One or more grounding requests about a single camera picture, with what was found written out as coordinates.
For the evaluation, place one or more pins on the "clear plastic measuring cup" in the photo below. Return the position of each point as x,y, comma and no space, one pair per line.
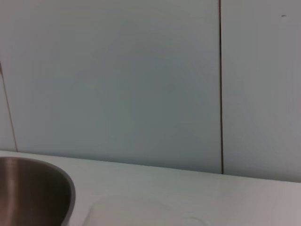
141,213

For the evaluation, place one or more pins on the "stainless steel mixing bowl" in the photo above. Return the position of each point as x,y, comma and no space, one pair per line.
30,188

